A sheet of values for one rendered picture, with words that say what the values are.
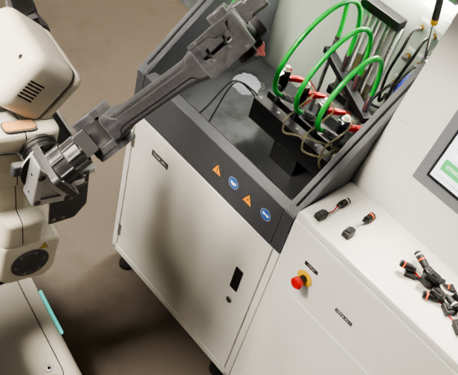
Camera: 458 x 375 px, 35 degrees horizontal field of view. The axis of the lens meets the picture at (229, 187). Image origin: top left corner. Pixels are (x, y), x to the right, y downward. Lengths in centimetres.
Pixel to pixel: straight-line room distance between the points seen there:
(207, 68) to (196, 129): 78
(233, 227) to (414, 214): 54
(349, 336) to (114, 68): 220
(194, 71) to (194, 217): 101
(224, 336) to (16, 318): 68
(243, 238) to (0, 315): 82
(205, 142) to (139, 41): 195
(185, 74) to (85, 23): 271
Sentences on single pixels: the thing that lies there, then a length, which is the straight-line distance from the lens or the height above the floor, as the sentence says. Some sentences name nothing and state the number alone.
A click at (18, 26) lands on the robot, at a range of 161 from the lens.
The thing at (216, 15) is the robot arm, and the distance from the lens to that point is 137.
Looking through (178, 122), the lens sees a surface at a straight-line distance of 216.
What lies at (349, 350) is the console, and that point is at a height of 72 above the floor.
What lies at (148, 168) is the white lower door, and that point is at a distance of 240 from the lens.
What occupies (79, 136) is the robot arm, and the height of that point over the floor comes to 126.
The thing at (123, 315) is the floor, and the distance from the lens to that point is 277.
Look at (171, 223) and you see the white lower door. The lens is 242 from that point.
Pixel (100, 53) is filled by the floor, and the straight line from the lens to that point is 384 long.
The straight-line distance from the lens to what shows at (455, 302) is 185.
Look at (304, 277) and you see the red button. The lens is 198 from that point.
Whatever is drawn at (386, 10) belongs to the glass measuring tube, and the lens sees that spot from 217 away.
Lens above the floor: 233
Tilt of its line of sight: 45 degrees down
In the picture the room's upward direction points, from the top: 17 degrees clockwise
